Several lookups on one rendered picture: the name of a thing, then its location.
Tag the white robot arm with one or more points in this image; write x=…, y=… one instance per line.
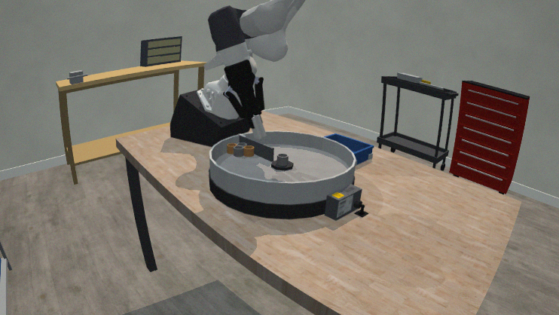
x=233, y=32

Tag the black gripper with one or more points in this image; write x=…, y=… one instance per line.
x=240, y=79

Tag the bronze bushing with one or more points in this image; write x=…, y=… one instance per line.
x=248, y=151
x=230, y=148

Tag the blue crate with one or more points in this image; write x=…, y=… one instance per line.
x=362, y=150

